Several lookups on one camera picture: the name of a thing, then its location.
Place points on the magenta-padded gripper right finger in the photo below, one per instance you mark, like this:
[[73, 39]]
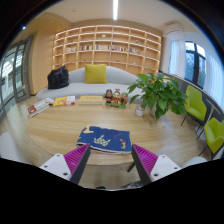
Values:
[[163, 165]]

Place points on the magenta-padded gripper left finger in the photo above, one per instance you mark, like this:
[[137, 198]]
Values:
[[56, 164]]

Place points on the blue cartoon print towel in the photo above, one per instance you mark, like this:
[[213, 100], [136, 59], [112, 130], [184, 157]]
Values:
[[106, 138]]

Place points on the white chair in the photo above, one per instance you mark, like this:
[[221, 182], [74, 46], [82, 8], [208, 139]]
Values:
[[16, 148], [195, 161]]

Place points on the small white jar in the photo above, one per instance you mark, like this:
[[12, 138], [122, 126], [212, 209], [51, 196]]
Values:
[[140, 110]]

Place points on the white red book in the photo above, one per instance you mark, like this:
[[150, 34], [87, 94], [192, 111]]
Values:
[[70, 100]]

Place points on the green leafy potted plant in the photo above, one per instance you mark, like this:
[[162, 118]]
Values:
[[160, 93]]

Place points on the flat yellow box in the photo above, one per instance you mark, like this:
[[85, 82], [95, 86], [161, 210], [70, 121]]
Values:
[[91, 100]]

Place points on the grey curved sofa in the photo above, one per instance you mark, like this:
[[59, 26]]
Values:
[[83, 89]]

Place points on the colourful figurine set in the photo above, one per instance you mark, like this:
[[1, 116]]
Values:
[[115, 99]]

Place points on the black bag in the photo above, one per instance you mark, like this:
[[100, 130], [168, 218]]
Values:
[[58, 78]]

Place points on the glass door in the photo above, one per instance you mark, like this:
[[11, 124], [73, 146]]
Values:
[[15, 75]]

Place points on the yellow cushion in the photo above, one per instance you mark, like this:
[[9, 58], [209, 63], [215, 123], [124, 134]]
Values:
[[95, 73]]

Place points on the dark framed window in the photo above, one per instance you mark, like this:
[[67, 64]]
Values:
[[195, 65]]

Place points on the white sheer curtain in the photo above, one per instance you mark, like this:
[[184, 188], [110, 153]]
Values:
[[176, 60]]

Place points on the wooden shelf unit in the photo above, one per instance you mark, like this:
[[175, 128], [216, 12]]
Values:
[[106, 46]]

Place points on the white air conditioner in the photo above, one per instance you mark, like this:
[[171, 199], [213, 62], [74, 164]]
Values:
[[173, 28]]

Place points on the long ceiling light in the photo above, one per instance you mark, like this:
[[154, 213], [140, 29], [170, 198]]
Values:
[[115, 9]]

